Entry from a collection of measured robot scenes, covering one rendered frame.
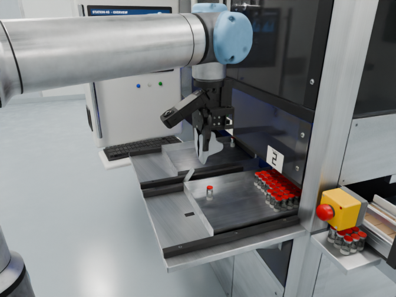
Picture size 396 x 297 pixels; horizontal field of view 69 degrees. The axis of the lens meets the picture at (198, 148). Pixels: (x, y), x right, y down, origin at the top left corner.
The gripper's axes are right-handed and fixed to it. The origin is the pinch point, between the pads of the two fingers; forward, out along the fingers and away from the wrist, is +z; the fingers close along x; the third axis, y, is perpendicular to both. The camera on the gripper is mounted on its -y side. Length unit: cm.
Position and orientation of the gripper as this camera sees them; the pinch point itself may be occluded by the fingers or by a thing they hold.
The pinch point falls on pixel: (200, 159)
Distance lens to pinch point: 73.2
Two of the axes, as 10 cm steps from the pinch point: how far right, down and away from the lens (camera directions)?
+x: -3.4, -3.8, 8.6
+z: 0.0, 9.1, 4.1
